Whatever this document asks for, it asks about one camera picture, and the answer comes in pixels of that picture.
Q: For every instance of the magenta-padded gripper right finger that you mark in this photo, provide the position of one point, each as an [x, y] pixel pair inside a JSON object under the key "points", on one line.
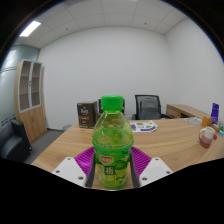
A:
{"points": [[155, 170]]}

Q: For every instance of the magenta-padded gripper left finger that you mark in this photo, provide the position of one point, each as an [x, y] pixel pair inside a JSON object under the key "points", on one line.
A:
{"points": [[68, 170]]}

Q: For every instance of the green drink bottle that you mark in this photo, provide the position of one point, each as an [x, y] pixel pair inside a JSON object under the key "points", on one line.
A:
{"points": [[112, 143]]}

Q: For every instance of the grey waste bin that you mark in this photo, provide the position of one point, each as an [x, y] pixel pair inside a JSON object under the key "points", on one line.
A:
{"points": [[66, 127]]}

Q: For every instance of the printed paper sheet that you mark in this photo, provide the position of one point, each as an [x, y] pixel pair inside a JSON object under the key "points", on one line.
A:
{"points": [[144, 126]]}

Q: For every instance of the dark brown printed carton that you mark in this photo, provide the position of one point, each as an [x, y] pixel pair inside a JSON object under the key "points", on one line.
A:
{"points": [[86, 115]]}

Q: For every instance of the black leather armchair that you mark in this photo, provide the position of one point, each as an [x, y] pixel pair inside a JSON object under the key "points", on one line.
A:
{"points": [[13, 143]]}

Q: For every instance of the wooden shelf cabinet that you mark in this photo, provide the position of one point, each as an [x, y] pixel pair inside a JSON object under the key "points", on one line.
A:
{"points": [[31, 120]]}

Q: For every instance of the white and brown mug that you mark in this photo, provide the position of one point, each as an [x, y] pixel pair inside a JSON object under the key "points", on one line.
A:
{"points": [[207, 136]]}

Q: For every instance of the black mesh office chair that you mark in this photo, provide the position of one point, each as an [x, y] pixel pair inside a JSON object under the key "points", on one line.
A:
{"points": [[148, 108]]}

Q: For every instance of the wooden side desk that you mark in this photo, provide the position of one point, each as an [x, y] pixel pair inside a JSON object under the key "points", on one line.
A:
{"points": [[180, 110]]}

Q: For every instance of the open dark cardboard box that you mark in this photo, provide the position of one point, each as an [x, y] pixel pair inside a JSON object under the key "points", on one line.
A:
{"points": [[99, 110]]}

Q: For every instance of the tan flat packet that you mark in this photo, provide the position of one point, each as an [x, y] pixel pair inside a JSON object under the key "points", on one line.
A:
{"points": [[215, 127]]}

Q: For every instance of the small blue packet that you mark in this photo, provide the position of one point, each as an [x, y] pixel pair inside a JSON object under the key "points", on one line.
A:
{"points": [[221, 133]]}

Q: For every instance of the purple standing pouch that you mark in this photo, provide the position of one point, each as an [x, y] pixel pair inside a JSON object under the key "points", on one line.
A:
{"points": [[215, 113]]}

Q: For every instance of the long ceiling light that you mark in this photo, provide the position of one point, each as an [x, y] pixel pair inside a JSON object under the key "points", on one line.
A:
{"points": [[30, 28]]}

